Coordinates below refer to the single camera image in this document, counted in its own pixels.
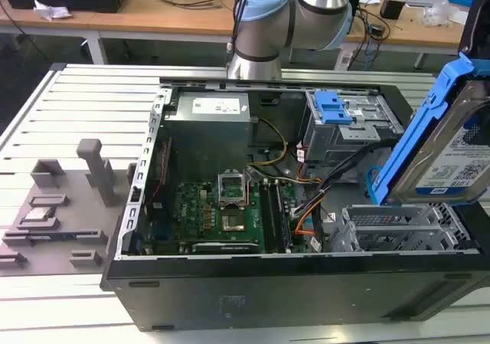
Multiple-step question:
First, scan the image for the yellow power wire bundle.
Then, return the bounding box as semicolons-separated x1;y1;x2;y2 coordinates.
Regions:
247;117;289;166

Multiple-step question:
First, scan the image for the CPU socket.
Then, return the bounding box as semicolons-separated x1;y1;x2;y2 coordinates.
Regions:
219;205;249;234

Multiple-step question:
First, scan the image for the green motherboard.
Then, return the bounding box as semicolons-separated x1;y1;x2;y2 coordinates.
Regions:
145;175;309;255

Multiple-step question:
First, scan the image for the metal disk bay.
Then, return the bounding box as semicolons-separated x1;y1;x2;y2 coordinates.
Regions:
328;201;482;254

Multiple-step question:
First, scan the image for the black case fan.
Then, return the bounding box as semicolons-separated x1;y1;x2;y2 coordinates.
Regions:
146;136;174;211

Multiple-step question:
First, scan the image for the silver CPU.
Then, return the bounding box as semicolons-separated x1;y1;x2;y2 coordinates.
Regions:
21;207;54;223

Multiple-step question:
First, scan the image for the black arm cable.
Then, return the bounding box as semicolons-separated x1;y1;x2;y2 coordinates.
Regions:
226;0;256;67

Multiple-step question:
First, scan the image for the grey power supply unit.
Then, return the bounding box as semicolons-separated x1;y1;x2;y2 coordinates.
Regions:
162;90;254;146

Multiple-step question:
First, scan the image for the black RAM slot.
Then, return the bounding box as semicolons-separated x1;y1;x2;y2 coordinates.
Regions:
260;180;279;254
273;180;294;254

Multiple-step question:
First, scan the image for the clear plastic bag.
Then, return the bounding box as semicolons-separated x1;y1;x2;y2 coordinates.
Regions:
422;0;471;27

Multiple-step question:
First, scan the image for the metal drive cage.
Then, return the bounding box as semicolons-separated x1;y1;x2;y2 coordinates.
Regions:
301;89;405;165

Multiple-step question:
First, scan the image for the blue drive latch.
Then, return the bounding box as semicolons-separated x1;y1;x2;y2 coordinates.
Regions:
312;90;354;126

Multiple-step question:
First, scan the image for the metal socket cover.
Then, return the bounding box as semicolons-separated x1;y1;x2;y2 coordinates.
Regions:
216;170;247;208

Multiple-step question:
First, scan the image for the small black box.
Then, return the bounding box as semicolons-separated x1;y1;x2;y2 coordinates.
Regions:
379;0;407;20

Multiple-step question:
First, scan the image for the hard disk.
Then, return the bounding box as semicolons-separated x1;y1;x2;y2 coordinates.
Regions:
365;51;490;208

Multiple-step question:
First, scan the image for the black open PC case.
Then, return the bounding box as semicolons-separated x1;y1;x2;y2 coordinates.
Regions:
100;76;490;332

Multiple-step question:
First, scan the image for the wooden desk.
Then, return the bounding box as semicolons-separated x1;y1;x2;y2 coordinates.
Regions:
0;0;475;71

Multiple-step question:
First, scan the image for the black graphics card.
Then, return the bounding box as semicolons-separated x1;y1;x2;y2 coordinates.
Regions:
190;240;262;255

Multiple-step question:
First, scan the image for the orange disk wire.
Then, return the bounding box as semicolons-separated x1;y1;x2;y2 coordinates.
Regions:
293;201;327;238

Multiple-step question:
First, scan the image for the crumpled white paper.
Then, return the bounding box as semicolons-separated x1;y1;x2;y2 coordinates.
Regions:
32;0;74;21

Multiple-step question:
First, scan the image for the black sleeved disk wire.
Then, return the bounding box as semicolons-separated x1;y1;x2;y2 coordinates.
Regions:
289;141;401;219

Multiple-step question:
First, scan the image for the grey parts rack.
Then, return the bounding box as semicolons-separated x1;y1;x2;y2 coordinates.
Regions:
0;138;139;277

